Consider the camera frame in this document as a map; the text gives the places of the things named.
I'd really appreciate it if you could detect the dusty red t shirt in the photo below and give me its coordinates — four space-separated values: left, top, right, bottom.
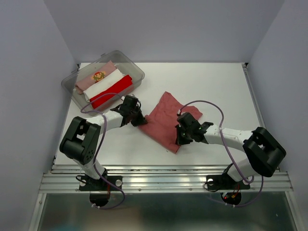
137 90 203 154

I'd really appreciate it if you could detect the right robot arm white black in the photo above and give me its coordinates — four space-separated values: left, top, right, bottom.
176 113 286 191

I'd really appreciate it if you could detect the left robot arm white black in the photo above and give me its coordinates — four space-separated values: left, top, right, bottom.
59 95 147 190

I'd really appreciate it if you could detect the white rolled t shirt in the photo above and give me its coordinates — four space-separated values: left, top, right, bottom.
83 69 124 102

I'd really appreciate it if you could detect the clear plastic storage bin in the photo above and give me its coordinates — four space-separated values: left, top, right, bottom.
61 51 145 111

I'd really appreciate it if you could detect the pink rolled mario t shirt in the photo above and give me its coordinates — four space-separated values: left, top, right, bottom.
75 61 116 94

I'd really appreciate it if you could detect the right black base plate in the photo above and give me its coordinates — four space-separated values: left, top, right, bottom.
205 174 250 191

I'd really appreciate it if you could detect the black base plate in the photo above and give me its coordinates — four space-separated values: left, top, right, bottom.
205 174 250 191
76 175 123 192

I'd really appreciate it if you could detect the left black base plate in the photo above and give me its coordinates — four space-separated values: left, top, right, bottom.
76 175 123 192

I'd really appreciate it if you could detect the aluminium frame rail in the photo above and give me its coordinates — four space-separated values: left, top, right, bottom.
38 164 295 193

